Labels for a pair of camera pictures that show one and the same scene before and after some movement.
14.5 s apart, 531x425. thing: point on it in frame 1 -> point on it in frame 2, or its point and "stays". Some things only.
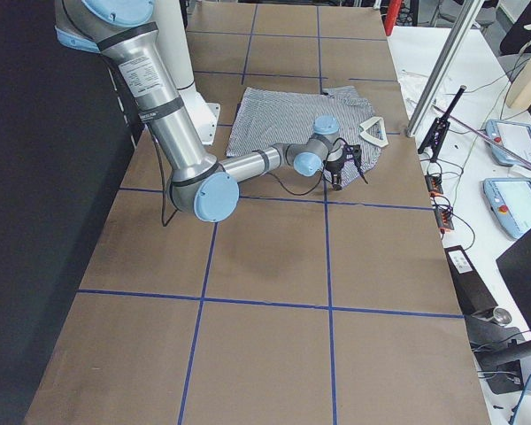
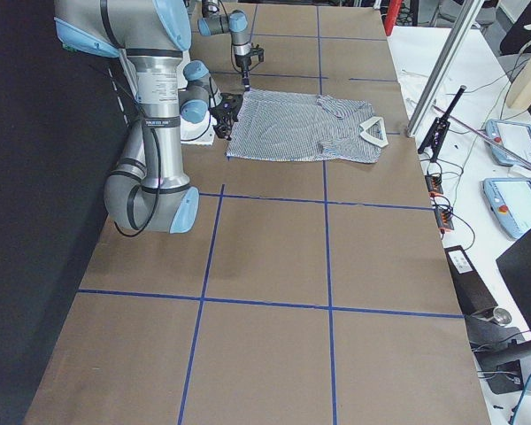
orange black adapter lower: (443, 220) stays
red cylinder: (392, 11) stays
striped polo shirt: (261, 119) stays
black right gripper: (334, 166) -> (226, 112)
